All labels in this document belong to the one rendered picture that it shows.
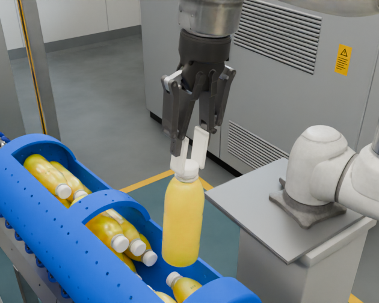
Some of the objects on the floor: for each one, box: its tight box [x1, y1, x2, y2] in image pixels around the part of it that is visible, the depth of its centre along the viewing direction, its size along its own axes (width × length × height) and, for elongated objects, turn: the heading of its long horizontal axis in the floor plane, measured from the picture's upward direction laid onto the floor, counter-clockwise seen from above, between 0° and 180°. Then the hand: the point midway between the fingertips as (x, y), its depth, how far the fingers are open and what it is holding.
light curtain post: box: [16, 0, 61, 142], centre depth 212 cm, size 6×6×170 cm
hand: (189, 151), depth 74 cm, fingers closed on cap, 4 cm apart
